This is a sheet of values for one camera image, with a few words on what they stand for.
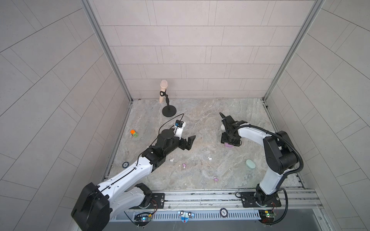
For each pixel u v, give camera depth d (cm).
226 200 72
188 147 68
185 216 66
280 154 48
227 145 86
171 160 84
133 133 94
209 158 85
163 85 89
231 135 76
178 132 66
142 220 65
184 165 82
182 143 67
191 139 68
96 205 38
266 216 68
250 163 82
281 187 56
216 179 78
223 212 68
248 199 72
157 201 70
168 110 108
